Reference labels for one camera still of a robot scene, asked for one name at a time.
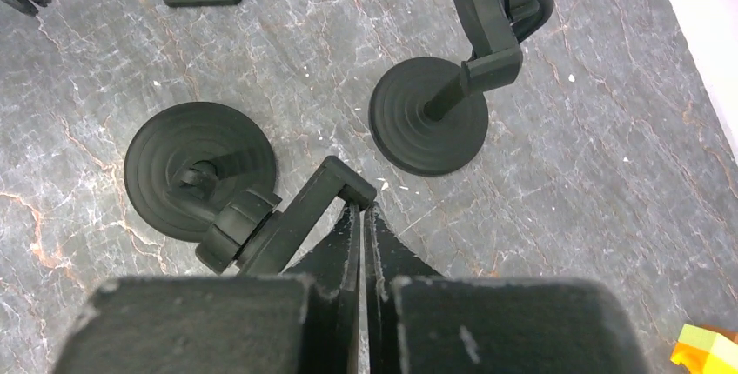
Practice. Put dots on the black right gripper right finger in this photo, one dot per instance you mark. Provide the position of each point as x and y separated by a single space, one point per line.
422 322

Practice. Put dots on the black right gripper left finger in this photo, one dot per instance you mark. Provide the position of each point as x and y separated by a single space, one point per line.
300 321

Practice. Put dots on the black front phone stand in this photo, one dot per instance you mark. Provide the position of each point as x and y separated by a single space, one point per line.
205 173

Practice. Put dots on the black phone stand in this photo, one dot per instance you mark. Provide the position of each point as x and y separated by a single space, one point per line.
205 173
427 115

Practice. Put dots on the black rear phone stand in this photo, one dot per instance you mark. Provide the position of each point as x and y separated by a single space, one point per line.
427 115

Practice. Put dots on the yellow orange toy block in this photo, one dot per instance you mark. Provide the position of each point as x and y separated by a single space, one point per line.
706 350

